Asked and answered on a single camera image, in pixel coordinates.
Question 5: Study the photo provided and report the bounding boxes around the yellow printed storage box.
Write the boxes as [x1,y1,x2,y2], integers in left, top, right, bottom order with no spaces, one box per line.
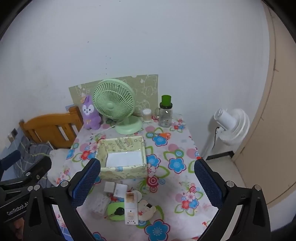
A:
[95,136,148,180]

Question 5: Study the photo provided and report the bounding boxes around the glass jar mug green lid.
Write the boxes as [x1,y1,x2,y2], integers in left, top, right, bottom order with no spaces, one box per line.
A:
[154,95,173,128]

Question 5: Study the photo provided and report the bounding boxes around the beige wooden door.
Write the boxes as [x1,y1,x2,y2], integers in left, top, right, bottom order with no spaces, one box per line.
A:
[232,5,296,207]

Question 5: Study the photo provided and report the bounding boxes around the white pillow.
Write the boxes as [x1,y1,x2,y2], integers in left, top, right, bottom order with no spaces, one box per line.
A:
[47,148,70,186]

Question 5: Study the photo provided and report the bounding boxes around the orange-handled scissors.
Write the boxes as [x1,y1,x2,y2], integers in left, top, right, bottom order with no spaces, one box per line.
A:
[148,132,171,139]

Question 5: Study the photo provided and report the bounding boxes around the purple plush toy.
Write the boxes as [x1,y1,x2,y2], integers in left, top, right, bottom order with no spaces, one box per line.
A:
[80,95,102,130]

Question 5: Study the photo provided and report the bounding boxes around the grey plaid blanket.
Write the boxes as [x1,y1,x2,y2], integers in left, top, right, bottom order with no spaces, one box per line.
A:
[0,136,56,188]

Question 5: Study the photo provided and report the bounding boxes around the green oval case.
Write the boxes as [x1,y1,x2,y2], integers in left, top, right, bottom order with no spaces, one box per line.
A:
[106,202,126,221]

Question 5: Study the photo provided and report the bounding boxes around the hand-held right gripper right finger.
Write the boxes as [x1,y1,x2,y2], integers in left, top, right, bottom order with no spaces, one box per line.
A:
[194,158,271,241]

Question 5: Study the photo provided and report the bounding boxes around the long white power adapter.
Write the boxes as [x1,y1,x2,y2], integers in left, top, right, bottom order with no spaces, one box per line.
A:
[125,192,139,226]

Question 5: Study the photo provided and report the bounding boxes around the green printed board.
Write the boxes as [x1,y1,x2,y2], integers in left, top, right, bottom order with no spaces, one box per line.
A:
[69,74,159,117]

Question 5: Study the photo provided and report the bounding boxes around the cream bear-shaped gadget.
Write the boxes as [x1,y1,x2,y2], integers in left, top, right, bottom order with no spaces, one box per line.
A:
[137,200,157,221]

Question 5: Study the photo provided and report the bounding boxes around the black car key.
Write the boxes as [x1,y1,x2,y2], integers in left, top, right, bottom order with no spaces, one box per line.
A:
[105,207,126,219]

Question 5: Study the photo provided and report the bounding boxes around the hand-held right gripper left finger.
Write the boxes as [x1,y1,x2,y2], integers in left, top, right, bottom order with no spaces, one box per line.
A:
[23,158,101,241]

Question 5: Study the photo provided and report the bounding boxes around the white fan cable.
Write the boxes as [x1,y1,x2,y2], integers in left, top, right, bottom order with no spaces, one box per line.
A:
[99,124,116,135]

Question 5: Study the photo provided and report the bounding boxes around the black fan cable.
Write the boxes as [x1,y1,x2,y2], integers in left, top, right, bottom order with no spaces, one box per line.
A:
[212,126,220,150]

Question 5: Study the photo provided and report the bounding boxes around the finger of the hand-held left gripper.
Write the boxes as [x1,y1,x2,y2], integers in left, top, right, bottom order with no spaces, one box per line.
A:
[0,150,21,173]
[0,157,52,189]

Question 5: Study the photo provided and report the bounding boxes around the cotton swab container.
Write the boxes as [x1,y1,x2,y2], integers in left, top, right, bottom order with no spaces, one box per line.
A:
[142,108,152,124]

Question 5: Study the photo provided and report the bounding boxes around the white floor fan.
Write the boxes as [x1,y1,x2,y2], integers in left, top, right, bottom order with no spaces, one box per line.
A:
[201,108,250,160]

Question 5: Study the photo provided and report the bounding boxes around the clear plastic packet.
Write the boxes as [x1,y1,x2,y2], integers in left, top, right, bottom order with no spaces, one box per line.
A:
[89,192,111,219]

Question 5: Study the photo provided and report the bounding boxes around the green desk fan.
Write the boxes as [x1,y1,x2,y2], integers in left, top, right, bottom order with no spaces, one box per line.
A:
[92,79,144,135]

